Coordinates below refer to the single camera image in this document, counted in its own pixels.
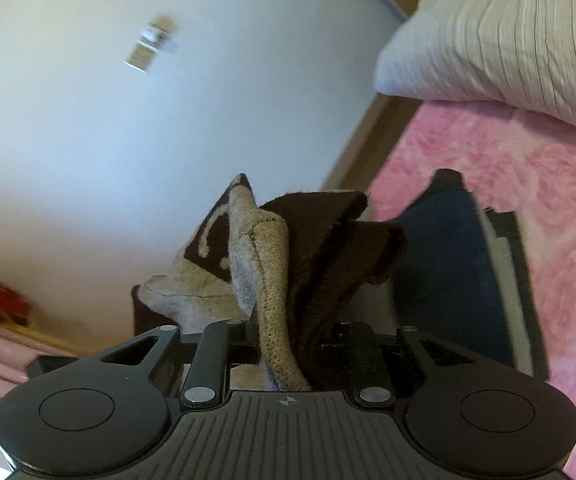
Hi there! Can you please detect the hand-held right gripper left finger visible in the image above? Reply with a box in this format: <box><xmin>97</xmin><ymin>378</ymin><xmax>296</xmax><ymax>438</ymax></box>
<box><xmin>99</xmin><ymin>320</ymin><xmax>261</xmax><ymax>409</ymax></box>

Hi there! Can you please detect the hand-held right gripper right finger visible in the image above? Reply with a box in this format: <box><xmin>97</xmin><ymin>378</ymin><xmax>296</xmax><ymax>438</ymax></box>
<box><xmin>318</xmin><ymin>321</ymin><xmax>476</xmax><ymax>405</ymax></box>

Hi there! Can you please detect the brown and grey sweater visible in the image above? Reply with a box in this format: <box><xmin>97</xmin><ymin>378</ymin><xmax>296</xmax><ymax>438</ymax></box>
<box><xmin>132</xmin><ymin>174</ymin><xmax>409</xmax><ymax>394</ymax></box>

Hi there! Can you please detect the folded navy garment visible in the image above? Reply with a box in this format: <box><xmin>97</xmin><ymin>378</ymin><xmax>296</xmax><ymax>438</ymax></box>
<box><xmin>392</xmin><ymin>169</ymin><xmax>551</xmax><ymax>382</ymax></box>

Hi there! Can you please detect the pink floral blanket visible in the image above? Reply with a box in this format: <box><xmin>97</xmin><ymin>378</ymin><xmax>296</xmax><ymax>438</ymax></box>
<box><xmin>368</xmin><ymin>100</ymin><xmax>576</xmax><ymax>480</ymax></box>

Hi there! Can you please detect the striped duvet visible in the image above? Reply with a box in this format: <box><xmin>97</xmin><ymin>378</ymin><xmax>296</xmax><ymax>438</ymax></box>
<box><xmin>373</xmin><ymin>0</ymin><xmax>576</xmax><ymax>139</ymax></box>

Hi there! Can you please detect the blurry wall-mounted device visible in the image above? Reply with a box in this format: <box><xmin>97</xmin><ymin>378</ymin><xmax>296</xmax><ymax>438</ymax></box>
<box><xmin>124</xmin><ymin>14</ymin><xmax>181</xmax><ymax>74</ymax></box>

